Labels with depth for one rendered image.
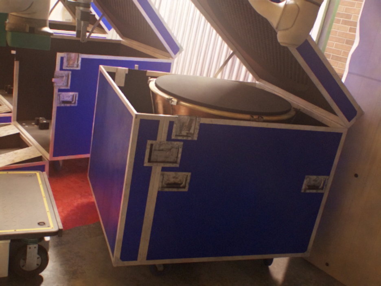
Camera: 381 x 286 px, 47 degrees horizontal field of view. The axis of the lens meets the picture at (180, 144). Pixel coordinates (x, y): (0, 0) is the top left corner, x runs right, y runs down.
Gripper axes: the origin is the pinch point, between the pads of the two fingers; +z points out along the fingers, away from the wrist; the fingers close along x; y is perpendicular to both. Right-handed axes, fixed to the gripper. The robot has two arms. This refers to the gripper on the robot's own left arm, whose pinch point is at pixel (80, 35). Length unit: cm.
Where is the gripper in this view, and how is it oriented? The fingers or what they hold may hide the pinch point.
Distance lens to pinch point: 242.4
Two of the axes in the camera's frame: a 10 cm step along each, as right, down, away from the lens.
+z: -1.7, 9.3, 3.2
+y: 9.1, 0.1, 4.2
